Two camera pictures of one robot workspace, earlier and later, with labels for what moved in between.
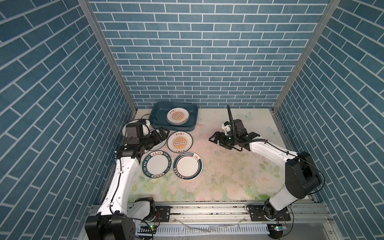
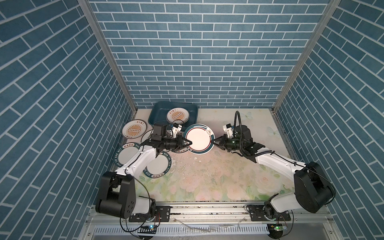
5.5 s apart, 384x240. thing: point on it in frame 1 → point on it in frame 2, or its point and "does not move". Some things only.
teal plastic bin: [157, 116] does not move
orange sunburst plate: [178, 116] does not move
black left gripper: [161, 134] → [187, 141]
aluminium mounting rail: [228, 220] does not move
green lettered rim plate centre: [156, 164] does not move
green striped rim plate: [188, 166] → [201, 135]
